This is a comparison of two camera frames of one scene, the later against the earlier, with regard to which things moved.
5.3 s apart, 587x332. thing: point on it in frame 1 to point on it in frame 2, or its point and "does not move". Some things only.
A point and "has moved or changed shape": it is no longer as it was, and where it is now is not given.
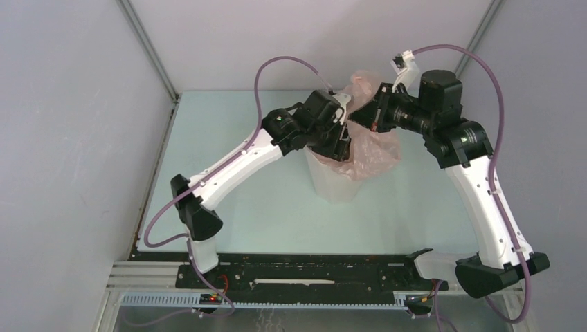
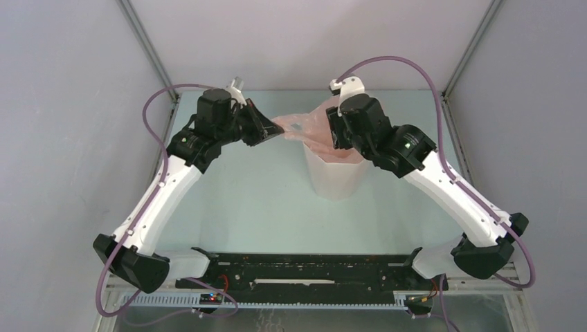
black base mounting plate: [244, 277] does not move
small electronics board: [210, 299] does not move
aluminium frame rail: [156, 284] does not move
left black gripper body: [327, 140] to [244, 123]
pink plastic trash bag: [371, 153] has moved or changed shape
